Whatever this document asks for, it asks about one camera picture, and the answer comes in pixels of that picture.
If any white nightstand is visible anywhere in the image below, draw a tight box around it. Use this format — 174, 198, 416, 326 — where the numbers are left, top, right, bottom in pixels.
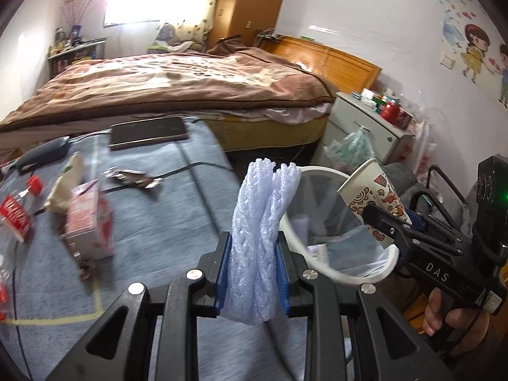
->
319, 90, 416, 168

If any blue-grey table cloth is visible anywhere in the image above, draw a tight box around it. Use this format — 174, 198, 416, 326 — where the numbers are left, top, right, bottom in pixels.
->
0, 117, 352, 381

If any dry branch decoration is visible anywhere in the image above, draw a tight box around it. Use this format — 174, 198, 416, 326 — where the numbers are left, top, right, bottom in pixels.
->
61, 0, 104, 33

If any patterned curtain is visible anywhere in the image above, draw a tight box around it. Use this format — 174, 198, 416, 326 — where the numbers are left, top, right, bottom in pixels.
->
174, 0, 225, 45

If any white bed sheet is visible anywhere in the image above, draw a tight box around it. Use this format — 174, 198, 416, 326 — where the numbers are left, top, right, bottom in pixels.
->
260, 102, 333, 124

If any black cable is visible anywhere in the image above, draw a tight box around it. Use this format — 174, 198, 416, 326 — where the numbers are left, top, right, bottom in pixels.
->
34, 158, 233, 233

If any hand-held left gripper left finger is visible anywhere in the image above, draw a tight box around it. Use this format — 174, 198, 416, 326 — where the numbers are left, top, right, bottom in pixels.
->
45, 232, 233, 381

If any dark grey handheld device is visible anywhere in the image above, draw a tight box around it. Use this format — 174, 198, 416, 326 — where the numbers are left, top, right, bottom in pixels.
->
15, 135, 71, 172

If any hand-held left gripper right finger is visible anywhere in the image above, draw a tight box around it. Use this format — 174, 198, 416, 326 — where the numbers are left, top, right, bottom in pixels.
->
275, 231, 457, 381

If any beige paper bag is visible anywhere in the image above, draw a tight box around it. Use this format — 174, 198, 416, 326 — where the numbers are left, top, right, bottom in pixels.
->
43, 152, 87, 216

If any wooden wardrobe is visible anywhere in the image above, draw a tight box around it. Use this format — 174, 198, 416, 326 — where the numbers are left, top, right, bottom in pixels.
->
211, 0, 293, 49

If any cartoon wall sticker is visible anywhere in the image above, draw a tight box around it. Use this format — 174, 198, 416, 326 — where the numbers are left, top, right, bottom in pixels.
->
390, 0, 508, 109

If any clear bottle red label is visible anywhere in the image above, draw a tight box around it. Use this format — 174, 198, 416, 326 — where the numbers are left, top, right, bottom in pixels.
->
0, 174, 45, 244

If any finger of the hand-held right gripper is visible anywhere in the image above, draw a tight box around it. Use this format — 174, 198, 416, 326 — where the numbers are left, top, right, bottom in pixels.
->
362, 204, 474, 261
405, 210, 474, 247

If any person's right hand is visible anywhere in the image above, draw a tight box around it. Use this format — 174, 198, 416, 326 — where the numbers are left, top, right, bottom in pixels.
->
422, 287, 493, 357

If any white plastic waste bin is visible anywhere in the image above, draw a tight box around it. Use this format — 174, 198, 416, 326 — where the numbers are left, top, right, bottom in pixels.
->
278, 164, 400, 289

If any white plastic bags red print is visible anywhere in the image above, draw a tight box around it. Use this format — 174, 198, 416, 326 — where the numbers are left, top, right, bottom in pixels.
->
412, 120, 438, 177

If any wooden headboard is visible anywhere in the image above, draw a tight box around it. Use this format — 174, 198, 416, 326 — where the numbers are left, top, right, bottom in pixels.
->
259, 34, 382, 95

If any stuffed toy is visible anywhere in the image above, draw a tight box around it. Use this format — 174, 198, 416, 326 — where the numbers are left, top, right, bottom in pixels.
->
152, 23, 184, 53

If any silver foil wrapper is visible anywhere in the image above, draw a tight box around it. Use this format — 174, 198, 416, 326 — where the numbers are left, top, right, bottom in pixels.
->
102, 165, 164, 192

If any bed with yellow mattress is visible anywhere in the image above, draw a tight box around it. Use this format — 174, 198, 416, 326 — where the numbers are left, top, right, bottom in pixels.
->
204, 103, 331, 155

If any blue-grey sheet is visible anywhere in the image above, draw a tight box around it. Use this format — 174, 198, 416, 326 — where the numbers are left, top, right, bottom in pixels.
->
315, 225, 384, 272

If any pink milk carton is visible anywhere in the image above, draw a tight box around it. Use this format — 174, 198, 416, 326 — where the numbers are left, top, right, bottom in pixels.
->
63, 178, 117, 261

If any grey office chair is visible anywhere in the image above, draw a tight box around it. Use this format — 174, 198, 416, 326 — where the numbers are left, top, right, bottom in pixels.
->
379, 161, 477, 249

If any bright window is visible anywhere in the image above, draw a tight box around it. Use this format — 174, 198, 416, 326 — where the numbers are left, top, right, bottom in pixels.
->
102, 0, 184, 29

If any bed with brown blanket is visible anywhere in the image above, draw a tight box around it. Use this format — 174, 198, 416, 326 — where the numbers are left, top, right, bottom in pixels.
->
0, 41, 339, 135

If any printed paper cup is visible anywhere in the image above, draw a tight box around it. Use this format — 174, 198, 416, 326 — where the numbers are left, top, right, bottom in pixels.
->
337, 158, 414, 249

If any clear plastic bag green print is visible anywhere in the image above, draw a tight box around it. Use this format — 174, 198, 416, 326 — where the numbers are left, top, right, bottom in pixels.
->
323, 126, 378, 172

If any white foam fruit net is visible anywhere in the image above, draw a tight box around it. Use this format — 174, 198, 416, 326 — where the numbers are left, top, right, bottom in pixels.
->
220, 161, 303, 326

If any stack of small boxes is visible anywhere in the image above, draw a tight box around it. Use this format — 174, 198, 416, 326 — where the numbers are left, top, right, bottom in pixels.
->
351, 86, 395, 109

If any white light switch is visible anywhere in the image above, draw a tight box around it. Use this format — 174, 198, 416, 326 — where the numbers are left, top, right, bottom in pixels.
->
438, 52, 458, 72

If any cluttered shelf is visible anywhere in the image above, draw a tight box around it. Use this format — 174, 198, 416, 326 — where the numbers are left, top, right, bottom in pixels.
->
47, 26, 109, 79

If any red jar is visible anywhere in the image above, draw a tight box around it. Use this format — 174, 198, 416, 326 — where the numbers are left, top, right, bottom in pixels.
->
380, 100, 402, 122

